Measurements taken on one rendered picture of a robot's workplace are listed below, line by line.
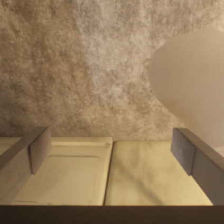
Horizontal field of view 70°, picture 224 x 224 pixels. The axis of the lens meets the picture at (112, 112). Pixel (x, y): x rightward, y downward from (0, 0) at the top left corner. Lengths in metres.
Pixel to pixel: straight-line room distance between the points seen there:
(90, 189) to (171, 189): 0.44
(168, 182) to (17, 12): 1.11
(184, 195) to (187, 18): 0.82
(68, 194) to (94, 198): 0.15
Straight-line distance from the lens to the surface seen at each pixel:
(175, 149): 0.17
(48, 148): 0.17
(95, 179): 1.02
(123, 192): 0.97
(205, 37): 0.84
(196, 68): 0.89
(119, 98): 0.93
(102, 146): 1.16
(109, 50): 0.82
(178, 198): 0.97
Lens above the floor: 0.77
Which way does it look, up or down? 50 degrees down
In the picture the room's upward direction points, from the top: 169 degrees counter-clockwise
